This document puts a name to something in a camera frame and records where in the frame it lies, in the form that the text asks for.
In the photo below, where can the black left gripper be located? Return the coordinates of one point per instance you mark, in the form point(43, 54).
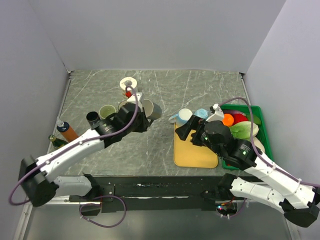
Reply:
point(144, 122)

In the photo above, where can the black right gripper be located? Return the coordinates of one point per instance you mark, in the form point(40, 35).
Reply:
point(183, 131)

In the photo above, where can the grey blue mug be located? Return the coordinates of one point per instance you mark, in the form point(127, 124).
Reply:
point(152, 110)

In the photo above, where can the cream mug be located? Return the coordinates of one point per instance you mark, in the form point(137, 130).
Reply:
point(121, 104)

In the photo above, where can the light green mug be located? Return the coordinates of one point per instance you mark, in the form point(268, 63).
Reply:
point(106, 110)

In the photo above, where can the dark blue mug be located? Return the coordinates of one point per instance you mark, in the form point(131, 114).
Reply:
point(93, 119)

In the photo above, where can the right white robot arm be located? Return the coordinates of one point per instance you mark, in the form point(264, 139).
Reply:
point(294, 199)

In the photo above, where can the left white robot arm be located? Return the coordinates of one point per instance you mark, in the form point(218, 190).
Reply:
point(41, 179)

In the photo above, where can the light blue white mug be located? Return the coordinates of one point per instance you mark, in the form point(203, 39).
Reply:
point(181, 117)

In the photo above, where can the light blue faceted mug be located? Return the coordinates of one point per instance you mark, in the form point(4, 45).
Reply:
point(202, 113)

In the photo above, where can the yellow tray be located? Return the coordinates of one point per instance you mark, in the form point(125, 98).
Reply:
point(185, 154)

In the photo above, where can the white paper towel roll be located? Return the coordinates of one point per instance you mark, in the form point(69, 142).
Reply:
point(128, 81)

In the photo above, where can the orange toy fruit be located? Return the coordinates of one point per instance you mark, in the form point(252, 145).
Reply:
point(228, 120)

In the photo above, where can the dark purple toy eggplant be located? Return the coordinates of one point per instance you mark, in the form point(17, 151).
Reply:
point(231, 111)

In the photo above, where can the red toy pepper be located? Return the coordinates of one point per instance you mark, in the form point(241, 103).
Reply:
point(238, 117)

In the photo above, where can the green toy cabbage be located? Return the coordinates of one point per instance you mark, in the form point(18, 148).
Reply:
point(241, 130)

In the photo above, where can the green toy vegetable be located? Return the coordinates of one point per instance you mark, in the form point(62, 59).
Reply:
point(256, 120)

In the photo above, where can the white toy radish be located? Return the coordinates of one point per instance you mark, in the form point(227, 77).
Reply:
point(258, 144)

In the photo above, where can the green plastic bin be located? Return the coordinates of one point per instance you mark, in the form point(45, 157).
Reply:
point(262, 134)

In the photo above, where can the orange juice bottle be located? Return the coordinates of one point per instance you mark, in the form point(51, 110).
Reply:
point(66, 130)

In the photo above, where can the green bottle gold cap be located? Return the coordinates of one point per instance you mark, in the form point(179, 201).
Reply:
point(57, 143)

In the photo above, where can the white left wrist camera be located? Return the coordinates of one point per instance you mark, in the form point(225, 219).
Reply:
point(137, 98)

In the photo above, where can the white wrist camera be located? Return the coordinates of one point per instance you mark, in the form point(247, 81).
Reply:
point(137, 98)
point(216, 113)

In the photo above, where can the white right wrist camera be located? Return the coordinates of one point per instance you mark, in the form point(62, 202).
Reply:
point(216, 113)

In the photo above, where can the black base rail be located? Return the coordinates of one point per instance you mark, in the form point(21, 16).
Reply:
point(145, 193)

